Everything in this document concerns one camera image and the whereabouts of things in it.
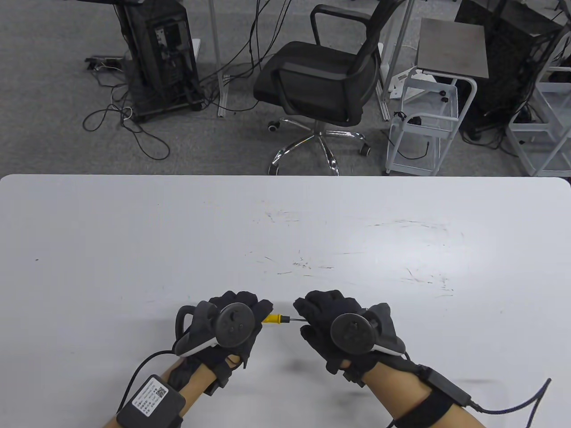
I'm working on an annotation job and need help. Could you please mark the person's left hand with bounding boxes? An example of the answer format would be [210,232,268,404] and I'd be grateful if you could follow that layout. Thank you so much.
[175,291,273,380]

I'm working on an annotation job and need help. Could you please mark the person's right hand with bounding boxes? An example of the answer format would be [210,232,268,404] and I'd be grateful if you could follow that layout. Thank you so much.
[293,290,406,380]

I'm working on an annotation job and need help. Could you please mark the person's right forearm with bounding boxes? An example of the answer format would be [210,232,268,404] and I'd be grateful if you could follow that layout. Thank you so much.
[364,361,484,428]

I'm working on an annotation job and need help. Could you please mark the black left hand controller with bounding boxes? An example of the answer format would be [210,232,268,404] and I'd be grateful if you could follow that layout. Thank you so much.
[173,301,256,357]

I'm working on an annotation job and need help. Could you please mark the black hand controller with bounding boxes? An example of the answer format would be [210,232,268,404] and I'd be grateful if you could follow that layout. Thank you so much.
[173,301,256,357]
[330,303,406,356]

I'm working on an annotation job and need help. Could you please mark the black right hand controller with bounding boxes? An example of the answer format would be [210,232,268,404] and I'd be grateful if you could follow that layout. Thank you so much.
[330,303,406,356]

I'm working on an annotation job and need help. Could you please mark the black labelled wrist box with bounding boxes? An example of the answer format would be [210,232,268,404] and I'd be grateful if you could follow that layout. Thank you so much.
[116,374,186,428]

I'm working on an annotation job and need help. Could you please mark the slim black wrist module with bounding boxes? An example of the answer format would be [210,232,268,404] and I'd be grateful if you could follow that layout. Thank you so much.
[419,366,472,407]

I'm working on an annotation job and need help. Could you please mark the black office chair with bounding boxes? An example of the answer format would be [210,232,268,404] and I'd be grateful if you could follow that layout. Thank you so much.
[253,0,411,176]

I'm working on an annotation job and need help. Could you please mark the white desk leg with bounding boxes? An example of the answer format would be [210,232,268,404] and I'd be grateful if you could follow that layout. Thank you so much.
[209,0,231,118]
[377,0,416,121]

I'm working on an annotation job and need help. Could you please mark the black computer tower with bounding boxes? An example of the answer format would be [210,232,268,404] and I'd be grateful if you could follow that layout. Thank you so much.
[117,0,202,123]

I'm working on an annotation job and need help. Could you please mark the white metal rack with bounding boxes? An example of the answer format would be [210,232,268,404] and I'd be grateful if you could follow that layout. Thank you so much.
[506,27,571,177]

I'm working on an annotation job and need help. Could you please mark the black power strip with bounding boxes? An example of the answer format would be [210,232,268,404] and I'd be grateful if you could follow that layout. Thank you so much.
[85,56,124,71]

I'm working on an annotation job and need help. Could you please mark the grey square board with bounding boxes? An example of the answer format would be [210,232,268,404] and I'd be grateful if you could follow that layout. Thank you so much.
[415,18,489,81]

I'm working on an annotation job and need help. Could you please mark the black mesh equipment tower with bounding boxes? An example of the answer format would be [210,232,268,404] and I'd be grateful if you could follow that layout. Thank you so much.
[455,0,565,143]

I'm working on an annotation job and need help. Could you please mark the smooth black wrist cable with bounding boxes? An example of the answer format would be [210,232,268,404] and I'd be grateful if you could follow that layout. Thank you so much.
[117,351,177,413]

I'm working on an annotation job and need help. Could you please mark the black right wrist strap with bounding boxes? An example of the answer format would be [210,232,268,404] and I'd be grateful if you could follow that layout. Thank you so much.
[395,388,456,428]

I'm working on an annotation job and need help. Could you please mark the black floor cable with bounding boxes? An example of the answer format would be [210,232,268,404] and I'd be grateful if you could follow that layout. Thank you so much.
[83,67,171,161]

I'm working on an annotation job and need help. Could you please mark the white wire cart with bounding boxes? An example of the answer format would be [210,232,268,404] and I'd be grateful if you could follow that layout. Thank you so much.
[385,67,478,177]

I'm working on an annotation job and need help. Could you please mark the braided black cable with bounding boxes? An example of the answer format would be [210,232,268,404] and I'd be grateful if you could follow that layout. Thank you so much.
[468,378,552,428]

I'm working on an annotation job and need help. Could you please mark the hanging black cable bundle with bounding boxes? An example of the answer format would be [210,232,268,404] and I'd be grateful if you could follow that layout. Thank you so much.
[199,0,293,112]

